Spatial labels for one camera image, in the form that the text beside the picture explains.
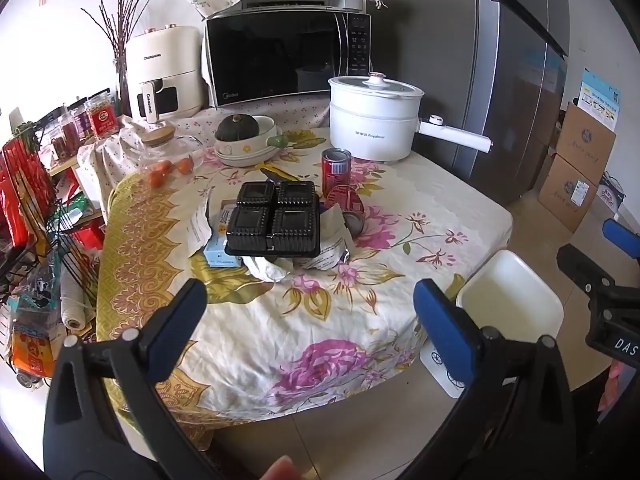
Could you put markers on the person's left hand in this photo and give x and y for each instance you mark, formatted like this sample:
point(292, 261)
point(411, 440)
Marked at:
point(277, 470)

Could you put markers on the cream air fryer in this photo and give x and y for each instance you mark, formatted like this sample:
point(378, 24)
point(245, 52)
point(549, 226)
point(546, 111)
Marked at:
point(165, 60)

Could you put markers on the red drink can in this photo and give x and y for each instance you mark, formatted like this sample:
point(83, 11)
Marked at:
point(335, 172)

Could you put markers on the orange plastic bag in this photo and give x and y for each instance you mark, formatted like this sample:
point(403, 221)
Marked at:
point(32, 355)

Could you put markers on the dark green pumpkin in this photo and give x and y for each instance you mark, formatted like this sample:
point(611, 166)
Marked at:
point(235, 129)

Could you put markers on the yellow wrapper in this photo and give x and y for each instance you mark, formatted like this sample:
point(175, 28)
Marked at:
point(274, 169)

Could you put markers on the white ceramic bowl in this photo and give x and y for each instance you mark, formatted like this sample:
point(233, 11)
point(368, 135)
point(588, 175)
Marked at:
point(240, 154)

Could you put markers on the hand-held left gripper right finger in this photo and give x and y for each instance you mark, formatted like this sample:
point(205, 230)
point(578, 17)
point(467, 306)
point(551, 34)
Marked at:
point(445, 330)

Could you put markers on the printed white box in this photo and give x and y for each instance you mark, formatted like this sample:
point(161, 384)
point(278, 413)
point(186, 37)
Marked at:
point(611, 195)

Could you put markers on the small-flowered white cloth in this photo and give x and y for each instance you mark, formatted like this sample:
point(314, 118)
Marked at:
point(115, 150)

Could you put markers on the blue and white poster board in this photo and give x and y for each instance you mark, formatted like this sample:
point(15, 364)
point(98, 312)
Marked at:
point(600, 95)

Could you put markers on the person's right hand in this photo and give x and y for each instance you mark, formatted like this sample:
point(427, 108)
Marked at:
point(622, 385)

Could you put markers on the glass jar with wooden lid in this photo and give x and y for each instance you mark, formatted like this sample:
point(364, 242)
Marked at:
point(160, 137)

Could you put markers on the light blue small box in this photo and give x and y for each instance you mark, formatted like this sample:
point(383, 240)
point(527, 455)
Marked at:
point(217, 255)

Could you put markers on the white twine roll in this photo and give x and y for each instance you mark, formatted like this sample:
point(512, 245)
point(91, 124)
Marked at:
point(75, 310)

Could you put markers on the black plastic tray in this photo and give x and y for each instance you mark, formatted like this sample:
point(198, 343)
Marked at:
point(272, 220)

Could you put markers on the grey refrigerator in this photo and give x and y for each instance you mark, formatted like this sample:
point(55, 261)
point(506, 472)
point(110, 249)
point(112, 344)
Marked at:
point(510, 85)

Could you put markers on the white electric pot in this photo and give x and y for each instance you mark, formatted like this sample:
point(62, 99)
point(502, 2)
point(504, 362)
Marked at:
point(370, 130)

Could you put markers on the red label jar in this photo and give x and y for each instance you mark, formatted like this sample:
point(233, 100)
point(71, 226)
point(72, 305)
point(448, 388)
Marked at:
point(102, 115)

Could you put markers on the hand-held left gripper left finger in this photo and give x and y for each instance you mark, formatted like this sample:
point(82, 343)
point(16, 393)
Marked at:
point(175, 320)

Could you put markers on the cardboard box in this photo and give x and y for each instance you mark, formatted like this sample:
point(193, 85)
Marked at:
point(565, 195)
point(585, 140)

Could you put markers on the dried branches in vase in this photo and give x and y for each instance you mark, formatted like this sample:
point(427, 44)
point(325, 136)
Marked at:
point(120, 35)

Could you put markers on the clear jar of red snacks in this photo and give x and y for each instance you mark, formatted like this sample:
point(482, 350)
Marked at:
point(67, 135)

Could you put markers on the white paper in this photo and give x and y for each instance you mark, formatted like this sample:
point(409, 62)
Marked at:
point(270, 269)

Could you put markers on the red packets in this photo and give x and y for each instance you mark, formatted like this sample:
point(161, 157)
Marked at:
point(22, 190)

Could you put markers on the black microwave oven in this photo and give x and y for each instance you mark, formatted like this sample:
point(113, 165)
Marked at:
point(280, 60)

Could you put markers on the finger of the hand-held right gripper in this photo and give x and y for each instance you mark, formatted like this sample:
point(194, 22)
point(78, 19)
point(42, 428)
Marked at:
point(620, 237)
point(580, 265)

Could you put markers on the white paper scraps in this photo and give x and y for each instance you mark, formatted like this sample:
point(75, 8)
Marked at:
point(332, 240)

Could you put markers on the white paper receipt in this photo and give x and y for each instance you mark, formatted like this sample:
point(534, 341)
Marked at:
point(197, 230)

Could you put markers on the small orange tomato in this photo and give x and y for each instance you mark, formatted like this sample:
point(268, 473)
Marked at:
point(185, 165)
point(159, 177)
point(166, 165)

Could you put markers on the white plastic bin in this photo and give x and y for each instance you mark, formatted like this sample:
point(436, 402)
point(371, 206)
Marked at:
point(505, 295)

